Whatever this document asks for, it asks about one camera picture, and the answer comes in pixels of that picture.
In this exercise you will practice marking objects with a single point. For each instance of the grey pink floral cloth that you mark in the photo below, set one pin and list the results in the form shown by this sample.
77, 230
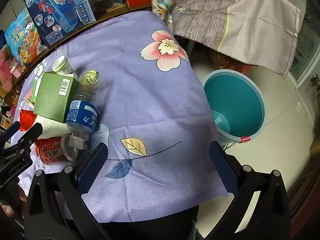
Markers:
212, 17

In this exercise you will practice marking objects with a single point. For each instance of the red drink can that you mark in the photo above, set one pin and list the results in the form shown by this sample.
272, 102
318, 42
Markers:
47, 150

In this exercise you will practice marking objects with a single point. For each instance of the purple floral tablecloth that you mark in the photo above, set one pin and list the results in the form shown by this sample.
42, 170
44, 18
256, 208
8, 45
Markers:
150, 105

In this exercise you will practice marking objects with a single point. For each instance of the clear water bottle blue label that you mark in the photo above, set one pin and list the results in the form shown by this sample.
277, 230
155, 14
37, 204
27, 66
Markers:
82, 115

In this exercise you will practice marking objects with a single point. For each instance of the person's left hand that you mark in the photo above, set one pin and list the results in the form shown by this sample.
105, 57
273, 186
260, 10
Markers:
6, 210

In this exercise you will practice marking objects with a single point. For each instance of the colourful cartoon toy box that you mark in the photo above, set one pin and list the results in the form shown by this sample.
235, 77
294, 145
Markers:
22, 40

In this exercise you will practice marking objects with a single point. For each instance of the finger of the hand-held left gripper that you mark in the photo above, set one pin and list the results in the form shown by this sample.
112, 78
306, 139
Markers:
31, 133
12, 129

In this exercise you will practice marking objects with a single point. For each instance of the teal plastic bin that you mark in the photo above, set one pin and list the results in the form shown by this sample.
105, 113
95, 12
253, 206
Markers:
232, 97

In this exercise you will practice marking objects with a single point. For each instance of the white bottle green label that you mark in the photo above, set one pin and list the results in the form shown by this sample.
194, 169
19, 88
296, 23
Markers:
62, 66

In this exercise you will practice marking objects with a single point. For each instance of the blue toy box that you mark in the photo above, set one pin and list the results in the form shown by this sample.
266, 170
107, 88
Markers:
62, 10

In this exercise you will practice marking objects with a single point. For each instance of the glass display cabinet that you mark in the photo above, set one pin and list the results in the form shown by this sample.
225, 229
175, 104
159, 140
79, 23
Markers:
306, 47

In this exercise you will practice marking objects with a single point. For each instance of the clear snack packet green lid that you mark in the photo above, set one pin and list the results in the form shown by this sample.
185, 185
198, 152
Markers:
88, 77

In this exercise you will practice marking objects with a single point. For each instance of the white paper towel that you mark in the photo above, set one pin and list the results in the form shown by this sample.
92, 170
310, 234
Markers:
52, 128

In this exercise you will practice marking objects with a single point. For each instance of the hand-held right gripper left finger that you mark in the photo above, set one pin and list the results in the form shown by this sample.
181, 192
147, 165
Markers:
92, 165

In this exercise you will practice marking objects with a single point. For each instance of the red snack wrapper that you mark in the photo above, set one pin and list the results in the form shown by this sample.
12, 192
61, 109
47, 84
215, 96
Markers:
26, 118

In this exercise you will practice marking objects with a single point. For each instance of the person's dark clothing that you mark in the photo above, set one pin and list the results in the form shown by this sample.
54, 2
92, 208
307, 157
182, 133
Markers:
150, 230

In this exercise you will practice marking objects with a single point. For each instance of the green carton box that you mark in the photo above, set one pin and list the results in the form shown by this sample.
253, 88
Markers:
52, 97

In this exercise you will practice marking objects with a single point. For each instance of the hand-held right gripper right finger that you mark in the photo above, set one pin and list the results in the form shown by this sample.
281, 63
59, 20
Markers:
222, 165

